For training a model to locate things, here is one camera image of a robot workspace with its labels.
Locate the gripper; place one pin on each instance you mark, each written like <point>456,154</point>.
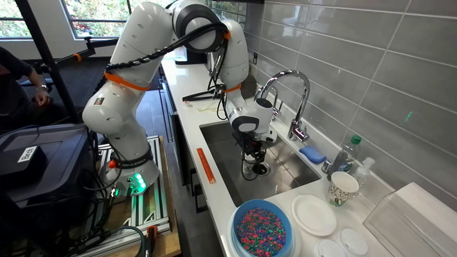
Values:
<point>244,140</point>

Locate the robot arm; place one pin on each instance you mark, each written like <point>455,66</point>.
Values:
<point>142,57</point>

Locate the clear plastic cup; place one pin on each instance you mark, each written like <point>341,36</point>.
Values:
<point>247,167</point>

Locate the sink drain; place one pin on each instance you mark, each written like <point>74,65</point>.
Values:
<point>263,169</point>

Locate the steel sink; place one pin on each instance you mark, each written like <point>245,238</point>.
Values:
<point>232,167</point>

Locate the small chrome tap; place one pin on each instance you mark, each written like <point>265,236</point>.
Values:
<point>275,107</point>

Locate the tall chrome tap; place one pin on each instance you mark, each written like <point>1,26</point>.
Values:
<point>302,103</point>

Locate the printed paper cup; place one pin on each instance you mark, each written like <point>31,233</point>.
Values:
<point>341,191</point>

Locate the white cup lid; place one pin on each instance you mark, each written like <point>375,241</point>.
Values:
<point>328,249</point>
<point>353,242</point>

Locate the orange ruler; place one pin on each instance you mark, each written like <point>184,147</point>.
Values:
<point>206,165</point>

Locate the blue sponge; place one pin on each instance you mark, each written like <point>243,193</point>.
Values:
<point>312,154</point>

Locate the chrome soap pump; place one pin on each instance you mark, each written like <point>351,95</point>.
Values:
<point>326,166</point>

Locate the blue bowl of coloured beads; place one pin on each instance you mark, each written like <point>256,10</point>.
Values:
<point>261,232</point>

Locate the white paper plate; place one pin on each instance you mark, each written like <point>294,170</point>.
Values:
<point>314,214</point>

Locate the clear bottle with green cap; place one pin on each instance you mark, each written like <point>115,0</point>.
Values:
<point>344,159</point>

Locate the white bowl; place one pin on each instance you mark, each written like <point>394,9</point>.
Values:
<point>297,246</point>

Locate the small clear plastic bottle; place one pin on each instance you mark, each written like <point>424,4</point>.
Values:
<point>363,173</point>

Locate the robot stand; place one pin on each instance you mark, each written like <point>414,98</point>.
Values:
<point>157,214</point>

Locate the black coffee machine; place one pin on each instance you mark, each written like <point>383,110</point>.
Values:
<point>189,57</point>

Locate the orange and black clamp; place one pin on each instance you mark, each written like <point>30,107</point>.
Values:
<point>151,239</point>

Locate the clear plastic box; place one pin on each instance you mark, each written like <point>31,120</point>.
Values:
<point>410,228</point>

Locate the window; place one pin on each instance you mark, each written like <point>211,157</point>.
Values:
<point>96,18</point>

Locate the black plastic bin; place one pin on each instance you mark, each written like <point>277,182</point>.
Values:
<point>43,164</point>

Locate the person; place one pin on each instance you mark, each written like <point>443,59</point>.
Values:
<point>14,89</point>

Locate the wall socket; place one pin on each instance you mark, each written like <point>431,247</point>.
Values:
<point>255,58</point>

